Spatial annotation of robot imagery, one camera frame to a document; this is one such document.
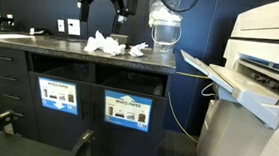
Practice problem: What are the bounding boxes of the small white paper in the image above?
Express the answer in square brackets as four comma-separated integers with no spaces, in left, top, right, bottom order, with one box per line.
[128,42,148,57]

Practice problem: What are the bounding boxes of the large white office printer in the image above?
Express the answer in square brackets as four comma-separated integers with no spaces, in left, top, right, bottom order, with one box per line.
[181,1,279,156]

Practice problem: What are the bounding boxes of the black cabinet with drawers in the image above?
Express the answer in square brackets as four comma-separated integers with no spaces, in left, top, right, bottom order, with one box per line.
[0,34,176,156]

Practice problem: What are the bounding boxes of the dark grey small box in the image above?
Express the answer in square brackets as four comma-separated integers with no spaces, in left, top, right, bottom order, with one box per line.
[110,34,131,45]

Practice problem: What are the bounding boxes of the mixed paper bin label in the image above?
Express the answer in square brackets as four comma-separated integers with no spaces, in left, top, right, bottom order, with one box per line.
[38,77,79,115]
[104,89,153,133]

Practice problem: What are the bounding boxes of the right mixed paper bin label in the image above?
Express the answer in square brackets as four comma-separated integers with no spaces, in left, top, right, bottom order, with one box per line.
[104,89,153,133]

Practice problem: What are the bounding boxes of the white data outlet plate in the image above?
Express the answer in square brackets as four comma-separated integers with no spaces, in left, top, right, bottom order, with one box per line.
[57,19,65,32]

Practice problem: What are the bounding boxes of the black cart frame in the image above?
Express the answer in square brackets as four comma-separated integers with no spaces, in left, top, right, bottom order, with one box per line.
[0,110,93,156]

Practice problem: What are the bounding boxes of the clear plastic bucket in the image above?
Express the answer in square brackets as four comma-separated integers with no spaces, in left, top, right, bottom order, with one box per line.
[151,19,182,53]

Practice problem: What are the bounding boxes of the left mixed paper bin label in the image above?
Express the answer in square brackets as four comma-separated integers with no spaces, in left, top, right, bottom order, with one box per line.
[38,77,79,115]

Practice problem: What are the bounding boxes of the clear plastic bag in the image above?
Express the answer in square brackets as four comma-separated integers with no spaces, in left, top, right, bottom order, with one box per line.
[149,0,182,27]

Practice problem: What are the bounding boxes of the white power outlet plate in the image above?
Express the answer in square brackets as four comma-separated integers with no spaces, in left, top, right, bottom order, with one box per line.
[67,18,81,36]

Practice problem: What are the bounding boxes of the large crumpled white paper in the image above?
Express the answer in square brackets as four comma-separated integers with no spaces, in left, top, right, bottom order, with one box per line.
[85,31,105,52]

